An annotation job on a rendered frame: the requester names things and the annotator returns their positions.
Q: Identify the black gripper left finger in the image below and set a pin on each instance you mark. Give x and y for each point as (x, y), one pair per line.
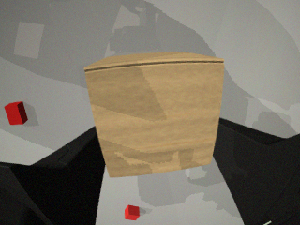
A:
(62, 188)

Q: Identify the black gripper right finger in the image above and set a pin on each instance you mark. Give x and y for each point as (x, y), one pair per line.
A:
(257, 167)

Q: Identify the small red block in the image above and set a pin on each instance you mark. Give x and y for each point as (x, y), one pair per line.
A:
(16, 114)
(132, 212)

